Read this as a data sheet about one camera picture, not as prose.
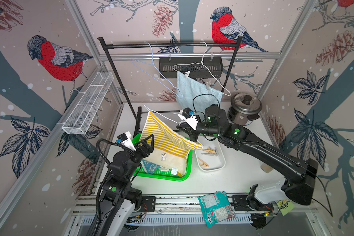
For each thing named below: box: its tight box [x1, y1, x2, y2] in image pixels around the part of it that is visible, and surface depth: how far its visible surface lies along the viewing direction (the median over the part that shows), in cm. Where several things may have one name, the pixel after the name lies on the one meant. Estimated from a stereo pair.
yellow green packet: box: [280, 199, 295, 216], surface depth 73 cm
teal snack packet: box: [197, 190, 237, 229], surface depth 71 cm
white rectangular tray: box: [194, 135, 226, 173], surface depth 91 cm
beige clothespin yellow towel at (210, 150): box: [202, 148, 216, 154], surface depth 92 cm
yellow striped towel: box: [140, 111, 204, 176], surface depth 86 cm
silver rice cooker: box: [227, 92, 263, 126], surface depth 97 cm
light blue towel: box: [176, 71, 224, 116], surface depth 86 cm
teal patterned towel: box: [140, 159, 161, 175], surface depth 86 cm
